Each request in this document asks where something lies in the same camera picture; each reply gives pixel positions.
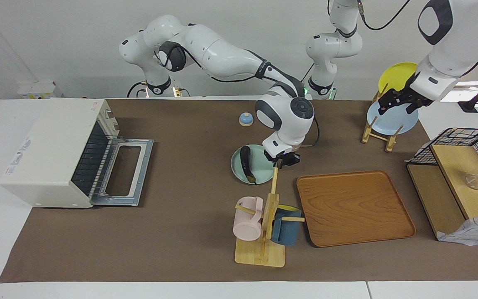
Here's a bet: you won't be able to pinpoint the teal plate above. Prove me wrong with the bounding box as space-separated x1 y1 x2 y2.
231 144 276 184

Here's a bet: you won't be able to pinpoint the dark purple eggplant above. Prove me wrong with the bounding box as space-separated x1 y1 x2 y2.
240 146 257 184

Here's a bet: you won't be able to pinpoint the glass oven door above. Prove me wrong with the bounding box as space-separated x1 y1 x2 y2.
90 137 155 207

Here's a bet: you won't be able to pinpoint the white toaster oven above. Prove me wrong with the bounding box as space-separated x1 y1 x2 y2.
0 98 120 208

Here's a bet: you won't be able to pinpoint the light blue plate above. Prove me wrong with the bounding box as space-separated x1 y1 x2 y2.
366 100 419 136

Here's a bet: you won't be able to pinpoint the yellow plate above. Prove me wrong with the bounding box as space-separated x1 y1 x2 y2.
378 62 419 95

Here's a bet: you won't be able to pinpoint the wooden dish rack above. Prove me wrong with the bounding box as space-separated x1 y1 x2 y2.
361 85 404 152

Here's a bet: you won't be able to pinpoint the dark blue mug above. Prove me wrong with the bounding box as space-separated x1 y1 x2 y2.
271 204 303 247

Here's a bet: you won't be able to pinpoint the pink mug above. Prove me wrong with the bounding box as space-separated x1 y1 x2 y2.
233 196 264 242

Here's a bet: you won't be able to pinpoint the wooden serving tray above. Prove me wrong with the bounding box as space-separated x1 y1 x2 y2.
296 170 417 248

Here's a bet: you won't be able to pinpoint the wooden shelf unit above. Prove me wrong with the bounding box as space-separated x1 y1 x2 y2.
406 128 478 246

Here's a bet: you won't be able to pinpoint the wooden mug tree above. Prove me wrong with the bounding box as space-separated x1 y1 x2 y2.
234 165 306 267

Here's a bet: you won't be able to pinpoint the brown table mat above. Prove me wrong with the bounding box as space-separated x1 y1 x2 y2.
0 99 478 284

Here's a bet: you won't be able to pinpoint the white small boxes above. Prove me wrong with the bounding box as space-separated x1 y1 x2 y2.
17 81 58 99

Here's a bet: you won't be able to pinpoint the black wire basket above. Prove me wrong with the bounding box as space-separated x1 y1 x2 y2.
410 127 478 194

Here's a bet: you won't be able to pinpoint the black overhead cable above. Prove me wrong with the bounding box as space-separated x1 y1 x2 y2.
357 0 412 31

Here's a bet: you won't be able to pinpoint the oven wire rack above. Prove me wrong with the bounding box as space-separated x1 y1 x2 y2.
73 123 120 196

